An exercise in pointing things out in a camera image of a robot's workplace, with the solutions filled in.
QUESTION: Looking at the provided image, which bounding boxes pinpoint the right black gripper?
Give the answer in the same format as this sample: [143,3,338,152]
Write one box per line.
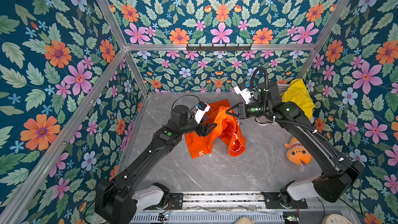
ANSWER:
[225,101,271,120]

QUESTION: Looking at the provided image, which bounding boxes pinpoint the orange shorts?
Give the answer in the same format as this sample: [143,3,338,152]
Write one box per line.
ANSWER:
[185,100,246,159]

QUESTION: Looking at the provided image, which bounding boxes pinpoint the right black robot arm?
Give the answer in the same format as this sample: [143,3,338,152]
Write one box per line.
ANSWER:
[226,82,364,208]

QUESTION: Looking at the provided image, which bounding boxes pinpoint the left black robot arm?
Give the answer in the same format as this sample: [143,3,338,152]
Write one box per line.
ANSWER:
[94,102,217,224]

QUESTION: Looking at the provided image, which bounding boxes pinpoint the yellow shorts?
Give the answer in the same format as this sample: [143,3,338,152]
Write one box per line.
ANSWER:
[281,78,316,119]

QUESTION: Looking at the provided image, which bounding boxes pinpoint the white plastic basket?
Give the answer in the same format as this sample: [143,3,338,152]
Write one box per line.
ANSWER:
[276,83,314,122]

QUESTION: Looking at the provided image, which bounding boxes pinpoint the orange fish plush toy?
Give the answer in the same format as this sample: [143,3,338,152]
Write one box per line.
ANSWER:
[284,138,313,172]

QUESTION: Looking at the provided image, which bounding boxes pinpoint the beige round object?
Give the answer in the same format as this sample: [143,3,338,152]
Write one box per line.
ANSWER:
[234,216,255,224]

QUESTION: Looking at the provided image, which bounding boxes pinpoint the white round device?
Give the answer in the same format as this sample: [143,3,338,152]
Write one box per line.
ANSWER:
[321,214,352,224]

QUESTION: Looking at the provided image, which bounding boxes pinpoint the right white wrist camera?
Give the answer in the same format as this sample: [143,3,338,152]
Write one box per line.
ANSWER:
[233,83,252,104]

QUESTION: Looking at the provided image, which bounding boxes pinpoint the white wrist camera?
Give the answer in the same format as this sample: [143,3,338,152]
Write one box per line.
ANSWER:
[194,101,210,124]
[233,83,252,104]

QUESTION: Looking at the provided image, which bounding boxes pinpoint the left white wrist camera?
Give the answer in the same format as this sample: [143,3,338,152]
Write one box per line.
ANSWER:
[194,101,210,124]

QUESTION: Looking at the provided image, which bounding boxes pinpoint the black hook rail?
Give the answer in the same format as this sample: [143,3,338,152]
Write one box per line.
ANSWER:
[186,44,252,52]

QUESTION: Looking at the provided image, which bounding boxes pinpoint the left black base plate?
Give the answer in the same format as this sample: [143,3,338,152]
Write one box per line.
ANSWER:
[145,192,184,211]

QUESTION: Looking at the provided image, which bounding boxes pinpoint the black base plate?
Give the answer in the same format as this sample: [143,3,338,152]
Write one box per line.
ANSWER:
[261,191,308,209]
[145,192,184,211]

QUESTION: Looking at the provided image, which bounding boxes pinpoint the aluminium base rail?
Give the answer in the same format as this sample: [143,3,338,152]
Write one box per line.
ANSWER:
[131,191,360,224]

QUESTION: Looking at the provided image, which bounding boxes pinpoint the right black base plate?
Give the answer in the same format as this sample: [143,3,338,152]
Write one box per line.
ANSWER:
[261,191,308,209]

